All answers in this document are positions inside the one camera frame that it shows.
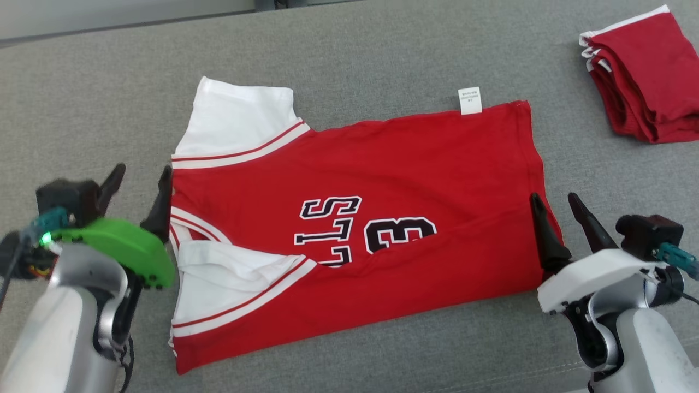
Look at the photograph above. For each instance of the red white basketball jersey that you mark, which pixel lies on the red white basketball jersey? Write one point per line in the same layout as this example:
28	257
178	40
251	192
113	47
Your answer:
409	164
650	82

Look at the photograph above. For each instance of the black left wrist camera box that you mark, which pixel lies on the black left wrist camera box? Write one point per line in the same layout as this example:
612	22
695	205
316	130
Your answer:
65	199

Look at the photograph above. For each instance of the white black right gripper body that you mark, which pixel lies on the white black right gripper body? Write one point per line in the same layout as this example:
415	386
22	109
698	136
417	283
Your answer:
590	275

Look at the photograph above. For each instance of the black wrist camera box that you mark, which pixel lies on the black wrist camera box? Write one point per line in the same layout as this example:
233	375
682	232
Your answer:
647	234
65	199

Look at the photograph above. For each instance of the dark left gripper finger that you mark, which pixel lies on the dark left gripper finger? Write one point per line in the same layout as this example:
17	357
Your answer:
112	185
161	213

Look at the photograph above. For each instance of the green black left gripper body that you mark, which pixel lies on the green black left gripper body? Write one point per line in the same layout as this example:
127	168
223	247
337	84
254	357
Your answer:
131	243

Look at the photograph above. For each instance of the grey fabric sofa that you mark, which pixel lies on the grey fabric sofa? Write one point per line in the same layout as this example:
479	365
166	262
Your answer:
382	355

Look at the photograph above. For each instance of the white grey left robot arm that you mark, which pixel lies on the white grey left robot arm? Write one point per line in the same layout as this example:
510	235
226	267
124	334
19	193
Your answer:
54	338

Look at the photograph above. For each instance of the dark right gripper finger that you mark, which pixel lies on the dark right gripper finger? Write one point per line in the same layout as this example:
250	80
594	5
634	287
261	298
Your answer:
595	234
549	245

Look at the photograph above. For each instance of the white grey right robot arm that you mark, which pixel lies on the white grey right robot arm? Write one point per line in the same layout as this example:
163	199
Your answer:
644	349

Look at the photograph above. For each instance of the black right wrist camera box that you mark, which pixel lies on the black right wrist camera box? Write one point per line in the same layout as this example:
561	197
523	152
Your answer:
647	234

